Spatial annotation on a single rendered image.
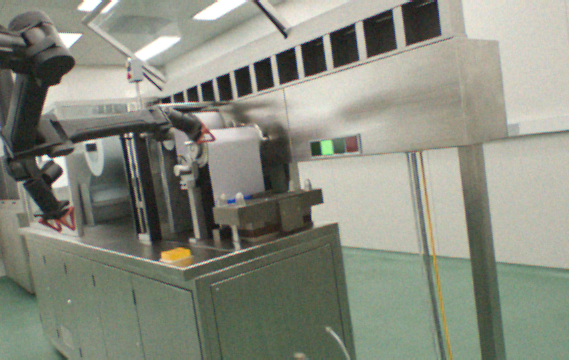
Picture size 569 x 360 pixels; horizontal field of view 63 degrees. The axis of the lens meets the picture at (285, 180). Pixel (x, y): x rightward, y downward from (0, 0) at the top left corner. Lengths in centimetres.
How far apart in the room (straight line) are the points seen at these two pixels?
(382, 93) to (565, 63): 235
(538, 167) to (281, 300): 262
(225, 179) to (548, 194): 265
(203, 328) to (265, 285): 26
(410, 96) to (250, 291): 79
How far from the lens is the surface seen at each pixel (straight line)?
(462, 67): 141
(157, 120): 153
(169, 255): 154
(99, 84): 761
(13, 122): 120
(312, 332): 177
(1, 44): 93
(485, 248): 162
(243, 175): 183
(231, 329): 155
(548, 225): 391
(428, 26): 155
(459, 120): 139
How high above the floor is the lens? 121
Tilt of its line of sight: 4 degrees down
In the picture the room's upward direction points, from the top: 8 degrees counter-clockwise
